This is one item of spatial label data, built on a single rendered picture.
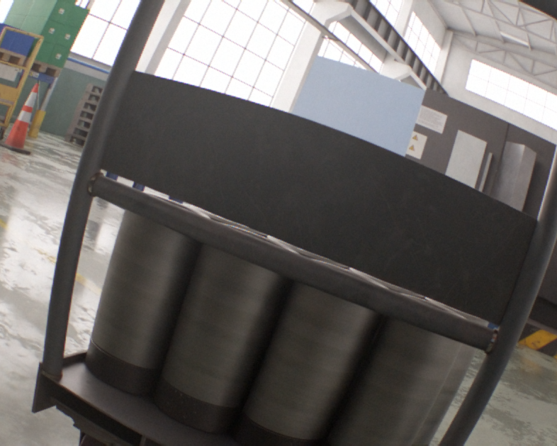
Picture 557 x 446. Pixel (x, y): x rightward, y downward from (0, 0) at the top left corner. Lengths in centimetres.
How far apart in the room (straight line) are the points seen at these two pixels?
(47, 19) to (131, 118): 816
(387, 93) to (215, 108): 689
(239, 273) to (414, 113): 664
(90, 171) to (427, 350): 47
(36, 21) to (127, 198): 838
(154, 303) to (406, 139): 657
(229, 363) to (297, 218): 26
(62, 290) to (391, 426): 46
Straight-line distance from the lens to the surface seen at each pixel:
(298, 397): 94
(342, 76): 788
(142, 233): 98
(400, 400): 93
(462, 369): 109
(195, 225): 80
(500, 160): 723
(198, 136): 81
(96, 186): 85
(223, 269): 94
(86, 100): 1110
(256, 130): 78
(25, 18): 942
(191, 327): 97
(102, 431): 100
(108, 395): 99
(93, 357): 104
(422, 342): 91
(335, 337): 92
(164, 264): 98
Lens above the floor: 62
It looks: 5 degrees down
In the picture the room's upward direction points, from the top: 21 degrees clockwise
